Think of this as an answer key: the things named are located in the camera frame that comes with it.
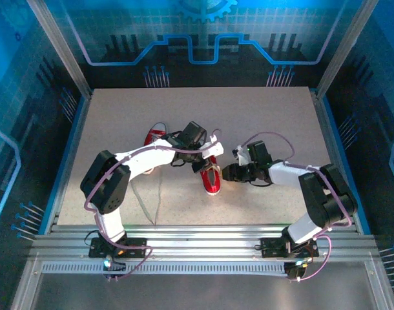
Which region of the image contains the white shoelace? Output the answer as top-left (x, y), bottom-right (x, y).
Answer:
top-left (203, 158), bottom-right (222, 174)
top-left (132, 167), bottom-right (164, 226)

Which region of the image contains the red canvas sneaker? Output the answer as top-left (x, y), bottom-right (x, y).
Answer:
top-left (199, 154), bottom-right (222, 197)
top-left (141, 121), bottom-right (167, 175)

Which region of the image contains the small black electronics box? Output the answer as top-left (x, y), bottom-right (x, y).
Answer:
top-left (101, 256), bottom-right (127, 282)
top-left (285, 260), bottom-right (309, 282)

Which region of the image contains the blue table edge strip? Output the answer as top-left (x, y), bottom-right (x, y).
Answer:
top-left (37, 95), bottom-right (88, 235)

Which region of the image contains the grey metal panel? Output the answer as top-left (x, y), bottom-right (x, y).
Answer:
top-left (32, 274), bottom-right (378, 310)

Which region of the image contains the aluminium mounting rail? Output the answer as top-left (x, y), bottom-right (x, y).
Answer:
top-left (28, 223), bottom-right (378, 260)

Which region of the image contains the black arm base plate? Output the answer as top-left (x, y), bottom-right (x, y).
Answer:
top-left (88, 237), bottom-right (149, 259)
top-left (260, 237), bottom-right (320, 259)

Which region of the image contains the aluminium table side rail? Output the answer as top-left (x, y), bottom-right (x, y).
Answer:
top-left (309, 89), bottom-right (360, 234)
top-left (49, 90), bottom-right (94, 234)

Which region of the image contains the grey slotted cable duct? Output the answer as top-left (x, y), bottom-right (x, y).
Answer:
top-left (41, 262), bottom-right (288, 275)

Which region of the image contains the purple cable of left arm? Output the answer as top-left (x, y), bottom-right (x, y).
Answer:
top-left (83, 128), bottom-right (222, 282)

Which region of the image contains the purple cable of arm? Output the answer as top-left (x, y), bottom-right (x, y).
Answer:
top-left (238, 130), bottom-right (353, 282)
top-left (83, 128), bottom-right (222, 282)

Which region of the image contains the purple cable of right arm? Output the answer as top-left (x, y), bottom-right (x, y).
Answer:
top-left (238, 130), bottom-right (353, 282)

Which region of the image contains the aluminium frame post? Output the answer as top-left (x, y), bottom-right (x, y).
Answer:
top-left (25, 0), bottom-right (94, 99)
top-left (314, 0), bottom-right (379, 99)

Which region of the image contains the aluminium lower frame rail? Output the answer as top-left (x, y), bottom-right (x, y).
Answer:
top-left (9, 256), bottom-right (45, 310)
top-left (363, 258), bottom-right (394, 310)

